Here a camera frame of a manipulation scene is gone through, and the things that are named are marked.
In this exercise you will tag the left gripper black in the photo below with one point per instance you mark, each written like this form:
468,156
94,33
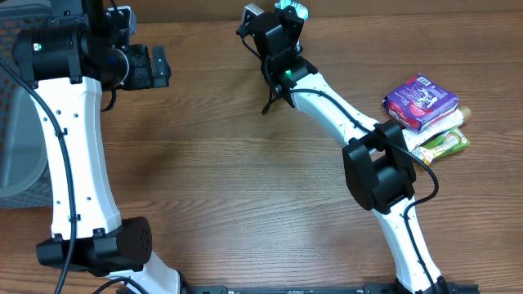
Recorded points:
146,77

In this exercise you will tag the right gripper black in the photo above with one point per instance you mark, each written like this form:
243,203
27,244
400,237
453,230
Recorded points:
293,24

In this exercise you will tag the red purple pad pack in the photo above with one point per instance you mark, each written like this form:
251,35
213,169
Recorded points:
419,102

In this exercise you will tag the white tube gold cap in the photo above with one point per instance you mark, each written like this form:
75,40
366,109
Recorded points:
460,116

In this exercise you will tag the green snack packet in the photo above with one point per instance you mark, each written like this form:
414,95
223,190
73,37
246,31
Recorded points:
445,144

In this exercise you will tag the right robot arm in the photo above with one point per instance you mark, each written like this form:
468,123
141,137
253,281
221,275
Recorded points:
377,165

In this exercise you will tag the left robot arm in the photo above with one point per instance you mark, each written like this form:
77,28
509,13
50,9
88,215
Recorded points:
81,51

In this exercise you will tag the grey plastic basket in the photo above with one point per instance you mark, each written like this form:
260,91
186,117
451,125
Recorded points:
25,180

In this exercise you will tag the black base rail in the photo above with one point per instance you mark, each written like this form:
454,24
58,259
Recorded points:
369,288

